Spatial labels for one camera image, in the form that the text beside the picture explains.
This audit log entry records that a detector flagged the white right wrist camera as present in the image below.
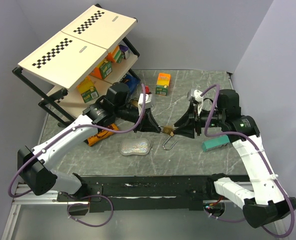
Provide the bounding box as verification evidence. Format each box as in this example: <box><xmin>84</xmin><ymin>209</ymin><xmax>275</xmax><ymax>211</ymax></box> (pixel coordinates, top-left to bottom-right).
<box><xmin>187</xmin><ymin>88</ymin><xmax>204</xmax><ymax>115</ymax></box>

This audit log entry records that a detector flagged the yellow green box lower shelf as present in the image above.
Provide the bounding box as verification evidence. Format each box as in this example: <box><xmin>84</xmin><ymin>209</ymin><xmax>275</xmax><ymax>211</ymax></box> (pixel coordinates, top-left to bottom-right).
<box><xmin>77</xmin><ymin>76</ymin><xmax>99</xmax><ymax>103</ymax></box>

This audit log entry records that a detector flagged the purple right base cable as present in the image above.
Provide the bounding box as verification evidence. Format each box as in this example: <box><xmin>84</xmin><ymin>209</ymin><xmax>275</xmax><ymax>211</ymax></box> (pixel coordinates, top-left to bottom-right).
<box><xmin>204</xmin><ymin>199</ymin><xmax>246</xmax><ymax>223</ymax></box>

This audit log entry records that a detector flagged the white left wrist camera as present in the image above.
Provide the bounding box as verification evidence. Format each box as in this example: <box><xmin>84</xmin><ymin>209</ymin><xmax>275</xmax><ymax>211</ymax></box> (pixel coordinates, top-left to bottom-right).
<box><xmin>138</xmin><ymin>86</ymin><xmax>154</xmax><ymax>114</ymax></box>

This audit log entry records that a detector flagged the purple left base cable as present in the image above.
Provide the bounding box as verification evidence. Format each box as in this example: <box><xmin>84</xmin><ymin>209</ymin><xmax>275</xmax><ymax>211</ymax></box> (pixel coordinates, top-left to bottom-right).
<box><xmin>67</xmin><ymin>194</ymin><xmax>115</xmax><ymax>228</ymax></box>

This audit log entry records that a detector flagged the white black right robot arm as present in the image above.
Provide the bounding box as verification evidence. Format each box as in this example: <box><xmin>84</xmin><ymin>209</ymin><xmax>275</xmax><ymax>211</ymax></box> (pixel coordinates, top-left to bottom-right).
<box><xmin>174</xmin><ymin>88</ymin><xmax>296</xmax><ymax>228</ymax></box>

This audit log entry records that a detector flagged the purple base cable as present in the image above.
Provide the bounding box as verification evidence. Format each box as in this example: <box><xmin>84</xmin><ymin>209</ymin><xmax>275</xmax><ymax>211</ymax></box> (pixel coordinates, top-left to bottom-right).
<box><xmin>67</xmin><ymin>194</ymin><xmax>115</xmax><ymax>228</ymax></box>
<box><xmin>204</xmin><ymin>199</ymin><xmax>246</xmax><ymax>223</ymax></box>

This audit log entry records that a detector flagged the orange green box middle shelf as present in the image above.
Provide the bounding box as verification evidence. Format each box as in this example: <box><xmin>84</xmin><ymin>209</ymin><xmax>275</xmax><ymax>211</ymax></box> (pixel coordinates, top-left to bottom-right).
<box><xmin>89</xmin><ymin>58</ymin><xmax>112</xmax><ymax>80</ymax></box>

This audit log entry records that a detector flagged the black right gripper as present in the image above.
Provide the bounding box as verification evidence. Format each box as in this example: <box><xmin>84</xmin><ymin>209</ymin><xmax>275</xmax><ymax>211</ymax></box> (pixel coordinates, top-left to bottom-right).
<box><xmin>173</xmin><ymin>101</ymin><xmax>225</xmax><ymax>139</ymax></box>

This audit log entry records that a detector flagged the orange snack bag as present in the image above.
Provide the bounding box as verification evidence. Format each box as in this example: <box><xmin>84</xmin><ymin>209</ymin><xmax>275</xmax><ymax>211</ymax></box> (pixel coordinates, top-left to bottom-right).
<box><xmin>87</xmin><ymin>130</ymin><xmax>114</xmax><ymax>147</ymax></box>

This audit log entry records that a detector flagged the large brass padlock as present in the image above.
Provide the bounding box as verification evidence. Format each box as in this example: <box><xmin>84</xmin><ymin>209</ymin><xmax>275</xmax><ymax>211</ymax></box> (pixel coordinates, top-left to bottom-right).
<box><xmin>162</xmin><ymin>133</ymin><xmax>178</xmax><ymax>151</ymax></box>

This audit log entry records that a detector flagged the cream black two-tier shelf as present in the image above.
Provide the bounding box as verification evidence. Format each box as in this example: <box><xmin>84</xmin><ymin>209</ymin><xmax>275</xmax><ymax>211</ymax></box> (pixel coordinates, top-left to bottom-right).
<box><xmin>12</xmin><ymin>4</ymin><xmax>140</xmax><ymax>127</ymax></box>

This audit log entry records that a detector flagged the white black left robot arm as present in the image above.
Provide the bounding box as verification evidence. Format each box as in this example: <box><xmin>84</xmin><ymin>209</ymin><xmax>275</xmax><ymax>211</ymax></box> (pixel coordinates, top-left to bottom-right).
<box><xmin>17</xmin><ymin>82</ymin><xmax>161</xmax><ymax>201</ymax></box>

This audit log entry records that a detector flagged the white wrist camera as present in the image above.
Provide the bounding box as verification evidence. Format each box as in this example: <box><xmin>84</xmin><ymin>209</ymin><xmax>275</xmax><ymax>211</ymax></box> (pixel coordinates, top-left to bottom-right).
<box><xmin>187</xmin><ymin>88</ymin><xmax>204</xmax><ymax>115</ymax></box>
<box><xmin>138</xmin><ymin>86</ymin><xmax>154</xmax><ymax>114</ymax></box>

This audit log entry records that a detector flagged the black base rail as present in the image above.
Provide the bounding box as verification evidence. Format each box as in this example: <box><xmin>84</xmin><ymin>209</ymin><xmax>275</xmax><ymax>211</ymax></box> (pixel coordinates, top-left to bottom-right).
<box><xmin>56</xmin><ymin>174</ymin><xmax>251</xmax><ymax>213</ymax></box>

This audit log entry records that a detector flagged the purple white small box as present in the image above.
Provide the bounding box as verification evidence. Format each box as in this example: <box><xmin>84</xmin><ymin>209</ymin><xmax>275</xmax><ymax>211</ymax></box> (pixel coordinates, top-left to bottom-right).
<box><xmin>119</xmin><ymin>44</ymin><xmax>130</xmax><ymax>59</ymax></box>

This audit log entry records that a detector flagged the teal rectangular box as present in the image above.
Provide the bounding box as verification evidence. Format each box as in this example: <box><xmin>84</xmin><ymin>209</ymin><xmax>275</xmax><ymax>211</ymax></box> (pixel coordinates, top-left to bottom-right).
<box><xmin>202</xmin><ymin>135</ymin><xmax>230</xmax><ymax>152</ymax></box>

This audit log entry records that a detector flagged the orange green box upper right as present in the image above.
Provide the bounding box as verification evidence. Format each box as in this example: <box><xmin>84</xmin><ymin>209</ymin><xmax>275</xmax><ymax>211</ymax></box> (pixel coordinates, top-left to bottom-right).
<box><xmin>106</xmin><ymin>45</ymin><xmax>124</xmax><ymax>64</ymax></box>

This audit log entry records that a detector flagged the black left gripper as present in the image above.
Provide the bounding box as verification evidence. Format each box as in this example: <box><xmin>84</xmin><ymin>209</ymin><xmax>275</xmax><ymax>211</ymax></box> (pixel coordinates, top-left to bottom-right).
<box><xmin>114</xmin><ymin>104</ymin><xmax>161</xmax><ymax>133</ymax></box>

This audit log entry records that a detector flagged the aluminium table frame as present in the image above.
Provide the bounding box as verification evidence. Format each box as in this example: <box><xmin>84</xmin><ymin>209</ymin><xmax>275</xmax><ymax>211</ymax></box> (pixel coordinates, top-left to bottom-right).
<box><xmin>1</xmin><ymin>69</ymin><xmax>288</xmax><ymax>240</ymax></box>

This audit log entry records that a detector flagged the orange green box on table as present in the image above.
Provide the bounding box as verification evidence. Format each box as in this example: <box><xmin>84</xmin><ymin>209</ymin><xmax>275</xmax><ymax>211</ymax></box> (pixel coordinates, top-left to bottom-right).
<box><xmin>155</xmin><ymin>73</ymin><xmax>171</xmax><ymax>96</ymax></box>

